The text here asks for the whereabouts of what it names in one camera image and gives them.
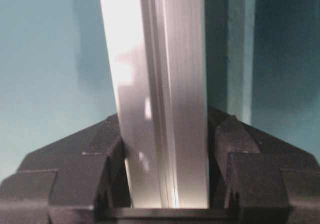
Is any silver aluminium extrusion rail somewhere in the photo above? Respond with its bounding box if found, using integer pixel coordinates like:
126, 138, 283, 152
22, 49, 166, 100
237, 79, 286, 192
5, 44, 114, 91
100, 0, 210, 209

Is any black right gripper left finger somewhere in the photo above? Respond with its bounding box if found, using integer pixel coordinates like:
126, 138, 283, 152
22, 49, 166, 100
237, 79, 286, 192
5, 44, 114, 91
0, 115, 131, 223

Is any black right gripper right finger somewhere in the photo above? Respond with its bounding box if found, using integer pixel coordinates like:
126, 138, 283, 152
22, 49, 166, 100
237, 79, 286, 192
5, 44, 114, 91
208, 107, 320, 223

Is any teal table mat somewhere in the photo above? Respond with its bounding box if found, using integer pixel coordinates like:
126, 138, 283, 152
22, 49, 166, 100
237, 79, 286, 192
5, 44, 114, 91
0, 0, 320, 178

